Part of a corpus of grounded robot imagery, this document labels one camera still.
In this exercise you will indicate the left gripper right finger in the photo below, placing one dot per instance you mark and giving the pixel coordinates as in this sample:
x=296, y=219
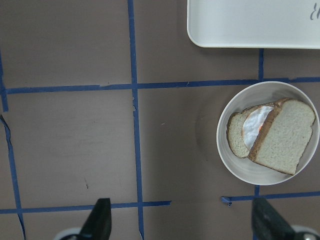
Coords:
x=267, y=223

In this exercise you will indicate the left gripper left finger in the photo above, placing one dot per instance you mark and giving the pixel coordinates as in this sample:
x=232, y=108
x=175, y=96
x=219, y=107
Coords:
x=98, y=225

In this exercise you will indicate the white bread slice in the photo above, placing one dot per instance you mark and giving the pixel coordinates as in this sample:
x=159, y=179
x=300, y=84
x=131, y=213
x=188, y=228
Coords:
x=284, y=136

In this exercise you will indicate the bread slice under egg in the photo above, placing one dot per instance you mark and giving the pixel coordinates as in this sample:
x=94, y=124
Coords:
x=235, y=125

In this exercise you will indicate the cream round plate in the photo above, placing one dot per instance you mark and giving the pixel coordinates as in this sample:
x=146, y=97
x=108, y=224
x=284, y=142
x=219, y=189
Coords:
x=257, y=94

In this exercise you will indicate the fried egg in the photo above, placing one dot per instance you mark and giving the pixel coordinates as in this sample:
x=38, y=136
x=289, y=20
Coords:
x=253, y=123

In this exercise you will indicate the cream bear tray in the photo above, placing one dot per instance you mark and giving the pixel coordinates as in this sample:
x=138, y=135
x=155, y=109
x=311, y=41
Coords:
x=275, y=24

